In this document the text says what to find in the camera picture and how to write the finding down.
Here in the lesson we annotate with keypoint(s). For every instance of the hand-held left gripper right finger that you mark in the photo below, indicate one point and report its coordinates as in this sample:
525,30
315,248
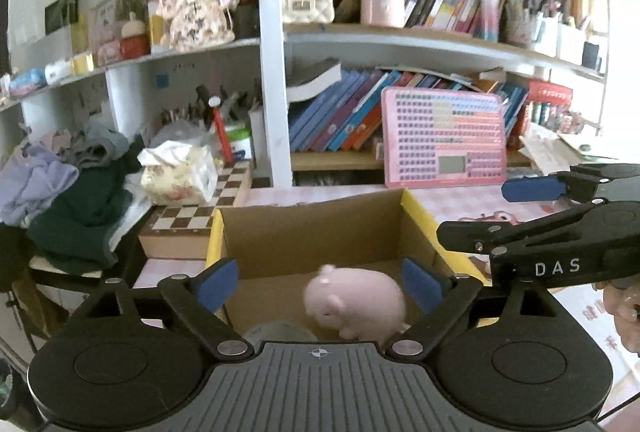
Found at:
420,284

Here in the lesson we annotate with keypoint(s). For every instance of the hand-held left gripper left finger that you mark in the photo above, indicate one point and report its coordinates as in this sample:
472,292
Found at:
220,284

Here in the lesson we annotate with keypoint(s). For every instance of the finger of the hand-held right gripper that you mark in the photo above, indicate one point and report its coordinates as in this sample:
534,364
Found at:
500,234
532,189

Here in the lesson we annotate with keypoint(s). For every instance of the pink pig plush toy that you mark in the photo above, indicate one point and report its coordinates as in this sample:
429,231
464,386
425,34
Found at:
357,299

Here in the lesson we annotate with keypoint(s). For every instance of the yellow cardboard box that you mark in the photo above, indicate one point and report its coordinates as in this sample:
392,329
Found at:
300,237

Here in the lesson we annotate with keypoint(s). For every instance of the person's right hand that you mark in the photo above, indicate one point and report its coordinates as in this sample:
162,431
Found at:
625,312

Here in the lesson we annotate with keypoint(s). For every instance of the pile of papers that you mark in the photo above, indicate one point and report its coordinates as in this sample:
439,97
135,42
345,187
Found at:
555,147

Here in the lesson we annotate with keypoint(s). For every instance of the pink printed table mat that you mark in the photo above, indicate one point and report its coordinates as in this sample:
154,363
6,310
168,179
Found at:
450,202

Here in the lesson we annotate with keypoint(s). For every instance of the row of small paint bottles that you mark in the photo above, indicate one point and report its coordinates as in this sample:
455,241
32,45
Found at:
557,117

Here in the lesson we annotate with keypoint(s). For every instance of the wooden chessboard box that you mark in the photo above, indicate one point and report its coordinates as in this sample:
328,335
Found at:
190,212

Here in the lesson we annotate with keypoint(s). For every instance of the red box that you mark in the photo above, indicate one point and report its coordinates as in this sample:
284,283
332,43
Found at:
550,92

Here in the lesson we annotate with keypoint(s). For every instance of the pink learning tablet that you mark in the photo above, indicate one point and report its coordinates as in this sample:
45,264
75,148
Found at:
442,137

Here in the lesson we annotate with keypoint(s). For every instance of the floral tissue pack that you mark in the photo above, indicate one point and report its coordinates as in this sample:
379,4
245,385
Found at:
180,174

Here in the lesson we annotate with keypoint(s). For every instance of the white jar green label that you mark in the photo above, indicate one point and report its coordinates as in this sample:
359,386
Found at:
240,144

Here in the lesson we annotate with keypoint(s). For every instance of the small black box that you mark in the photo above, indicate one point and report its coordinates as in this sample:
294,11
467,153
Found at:
592,54

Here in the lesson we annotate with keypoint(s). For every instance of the red pen white cap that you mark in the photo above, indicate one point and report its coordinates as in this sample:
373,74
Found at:
222,132

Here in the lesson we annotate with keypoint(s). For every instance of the white pen cups with pens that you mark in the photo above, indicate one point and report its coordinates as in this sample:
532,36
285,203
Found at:
545,29

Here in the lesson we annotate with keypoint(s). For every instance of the pile of clothes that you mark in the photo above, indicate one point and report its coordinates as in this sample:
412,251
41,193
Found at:
75,202

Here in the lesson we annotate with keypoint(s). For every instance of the tall pastel bottle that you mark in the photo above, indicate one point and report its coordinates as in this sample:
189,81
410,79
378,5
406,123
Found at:
490,12

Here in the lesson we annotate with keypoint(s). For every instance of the row of blue books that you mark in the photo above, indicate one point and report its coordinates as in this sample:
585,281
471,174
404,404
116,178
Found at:
340,112

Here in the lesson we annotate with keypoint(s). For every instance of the thick grey book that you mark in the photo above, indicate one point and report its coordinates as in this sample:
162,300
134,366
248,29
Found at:
312,79

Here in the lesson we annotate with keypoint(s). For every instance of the white shelf unit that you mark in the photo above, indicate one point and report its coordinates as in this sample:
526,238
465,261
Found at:
272,62

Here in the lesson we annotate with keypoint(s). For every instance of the red and white jar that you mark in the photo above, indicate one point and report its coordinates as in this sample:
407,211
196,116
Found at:
134,37

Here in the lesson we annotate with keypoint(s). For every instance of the floral dress plush doll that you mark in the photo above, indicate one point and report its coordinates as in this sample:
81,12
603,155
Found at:
197,12

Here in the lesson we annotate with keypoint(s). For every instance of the blue wipes pack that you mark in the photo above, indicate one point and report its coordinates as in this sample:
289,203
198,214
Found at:
29,82

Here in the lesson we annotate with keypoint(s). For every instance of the green potted plant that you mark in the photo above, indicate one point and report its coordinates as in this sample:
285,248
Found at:
62,9

